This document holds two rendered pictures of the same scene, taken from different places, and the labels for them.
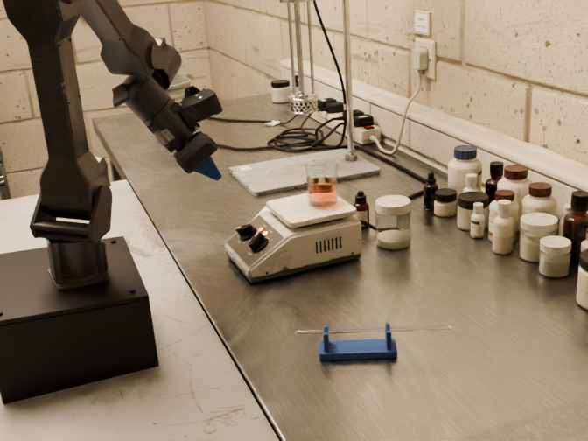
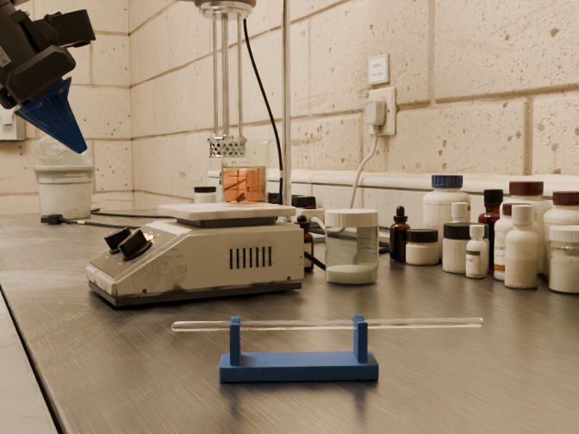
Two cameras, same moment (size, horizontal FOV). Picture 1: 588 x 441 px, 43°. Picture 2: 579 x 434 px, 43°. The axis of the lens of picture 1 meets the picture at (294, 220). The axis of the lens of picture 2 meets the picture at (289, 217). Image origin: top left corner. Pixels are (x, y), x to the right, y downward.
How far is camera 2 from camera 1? 55 cm
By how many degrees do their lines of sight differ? 18
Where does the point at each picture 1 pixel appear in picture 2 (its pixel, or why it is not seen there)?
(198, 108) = (55, 24)
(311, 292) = (218, 316)
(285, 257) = (178, 268)
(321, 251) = (239, 267)
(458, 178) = (439, 213)
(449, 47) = (414, 88)
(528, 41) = (524, 40)
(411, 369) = (412, 393)
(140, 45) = not seen: outside the picture
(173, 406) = not seen: outside the picture
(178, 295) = not seen: outside the picture
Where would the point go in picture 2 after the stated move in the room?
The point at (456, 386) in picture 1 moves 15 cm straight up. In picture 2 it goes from (517, 415) to (522, 133)
